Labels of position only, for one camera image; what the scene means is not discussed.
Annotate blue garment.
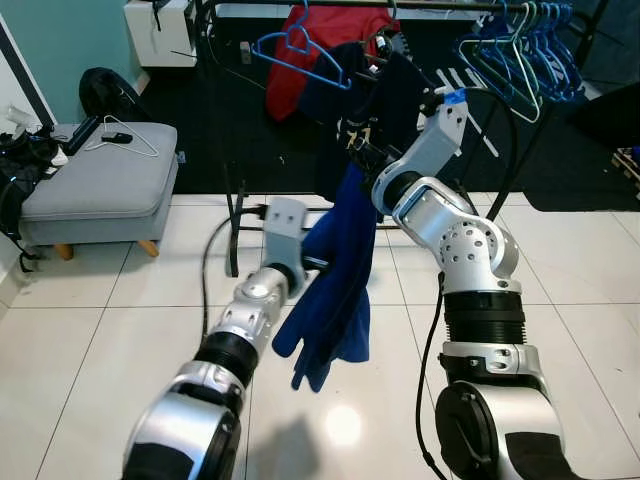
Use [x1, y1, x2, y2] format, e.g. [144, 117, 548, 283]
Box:
[272, 163, 379, 393]

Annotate pale green plastic hanger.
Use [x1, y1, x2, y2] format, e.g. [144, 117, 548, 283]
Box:
[465, 5, 546, 123]

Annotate navy printed t-shirt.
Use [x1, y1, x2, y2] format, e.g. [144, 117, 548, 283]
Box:
[300, 40, 441, 201]

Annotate black metal clothes rack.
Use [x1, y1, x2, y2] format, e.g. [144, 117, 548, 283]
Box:
[190, 0, 611, 279]

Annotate red cloth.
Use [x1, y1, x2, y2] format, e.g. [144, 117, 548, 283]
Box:
[265, 5, 401, 123]

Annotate black floor mat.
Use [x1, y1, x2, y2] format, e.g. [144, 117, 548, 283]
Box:
[130, 20, 640, 213]

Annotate grey cushioned ottoman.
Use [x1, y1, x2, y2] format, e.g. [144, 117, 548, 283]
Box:
[20, 120, 181, 261]

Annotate black bulky floor bag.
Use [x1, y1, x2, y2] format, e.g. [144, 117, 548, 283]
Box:
[575, 83, 640, 151]

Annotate white cabinet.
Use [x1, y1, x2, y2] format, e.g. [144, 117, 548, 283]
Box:
[125, 0, 201, 69]

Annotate black long case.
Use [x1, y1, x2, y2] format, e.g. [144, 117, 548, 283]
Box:
[62, 115, 101, 156]

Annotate black backpack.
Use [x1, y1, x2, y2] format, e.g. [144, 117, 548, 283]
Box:
[80, 67, 151, 123]

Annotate clear plastic bag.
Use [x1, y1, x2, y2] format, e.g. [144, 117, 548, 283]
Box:
[0, 105, 51, 136]

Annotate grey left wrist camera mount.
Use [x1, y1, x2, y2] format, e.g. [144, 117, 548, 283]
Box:
[262, 197, 313, 276]

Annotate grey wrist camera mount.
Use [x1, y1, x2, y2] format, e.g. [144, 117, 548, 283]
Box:
[395, 88, 469, 196]
[262, 197, 313, 276]

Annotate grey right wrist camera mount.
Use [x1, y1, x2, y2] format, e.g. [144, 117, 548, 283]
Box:
[395, 88, 469, 196]

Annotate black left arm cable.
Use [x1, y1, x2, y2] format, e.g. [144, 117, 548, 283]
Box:
[200, 203, 269, 331]

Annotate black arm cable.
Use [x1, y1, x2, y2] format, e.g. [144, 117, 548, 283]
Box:
[415, 85, 521, 476]
[200, 203, 269, 331]

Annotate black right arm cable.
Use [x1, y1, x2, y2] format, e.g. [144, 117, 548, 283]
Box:
[415, 85, 521, 476]

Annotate white wire hanger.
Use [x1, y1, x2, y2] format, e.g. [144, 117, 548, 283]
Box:
[85, 113, 161, 159]

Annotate black strapped bag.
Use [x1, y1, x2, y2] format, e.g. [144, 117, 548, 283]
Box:
[0, 128, 63, 273]

